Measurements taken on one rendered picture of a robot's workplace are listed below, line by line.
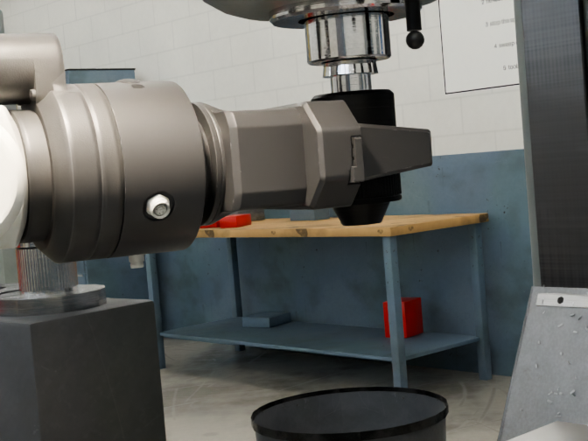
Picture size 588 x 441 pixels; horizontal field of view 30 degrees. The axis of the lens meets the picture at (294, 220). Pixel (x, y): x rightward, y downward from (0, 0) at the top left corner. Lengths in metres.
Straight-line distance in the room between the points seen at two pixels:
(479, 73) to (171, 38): 2.80
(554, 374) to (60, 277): 0.42
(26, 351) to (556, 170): 0.47
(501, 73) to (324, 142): 5.31
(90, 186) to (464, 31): 5.53
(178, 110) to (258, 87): 6.68
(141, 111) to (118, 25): 8.02
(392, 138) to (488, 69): 5.31
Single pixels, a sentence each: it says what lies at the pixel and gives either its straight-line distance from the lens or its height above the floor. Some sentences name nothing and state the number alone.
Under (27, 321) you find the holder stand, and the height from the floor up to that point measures 1.12.
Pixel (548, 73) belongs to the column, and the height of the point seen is 1.29.
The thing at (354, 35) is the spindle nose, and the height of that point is 1.29.
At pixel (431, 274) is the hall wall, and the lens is 6.24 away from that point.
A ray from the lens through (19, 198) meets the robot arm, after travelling 0.50.
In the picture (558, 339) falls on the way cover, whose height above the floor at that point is 1.06.
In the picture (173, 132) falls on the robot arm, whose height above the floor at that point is 1.25.
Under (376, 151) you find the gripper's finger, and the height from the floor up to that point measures 1.23.
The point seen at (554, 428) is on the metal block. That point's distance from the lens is 0.57.
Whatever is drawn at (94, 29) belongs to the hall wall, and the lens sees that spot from 8.85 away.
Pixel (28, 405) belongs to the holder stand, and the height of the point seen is 1.06.
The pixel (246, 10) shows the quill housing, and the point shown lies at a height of 1.31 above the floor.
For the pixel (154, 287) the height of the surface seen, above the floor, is 0.52.
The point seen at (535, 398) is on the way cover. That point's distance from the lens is 0.97.
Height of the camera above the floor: 1.23
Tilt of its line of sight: 3 degrees down
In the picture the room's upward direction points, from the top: 5 degrees counter-clockwise
